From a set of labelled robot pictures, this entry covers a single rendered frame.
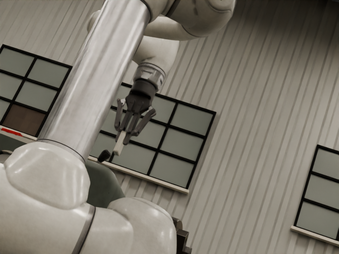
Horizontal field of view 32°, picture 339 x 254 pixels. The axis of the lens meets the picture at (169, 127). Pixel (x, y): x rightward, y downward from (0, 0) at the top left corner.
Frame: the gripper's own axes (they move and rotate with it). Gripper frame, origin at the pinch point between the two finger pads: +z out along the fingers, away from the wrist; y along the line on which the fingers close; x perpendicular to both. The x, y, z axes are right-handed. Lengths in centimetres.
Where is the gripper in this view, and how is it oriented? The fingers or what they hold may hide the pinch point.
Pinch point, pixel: (120, 143)
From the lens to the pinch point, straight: 178.2
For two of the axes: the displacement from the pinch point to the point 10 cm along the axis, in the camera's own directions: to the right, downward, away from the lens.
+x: 0.9, 4.4, 8.9
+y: 9.3, 2.7, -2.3
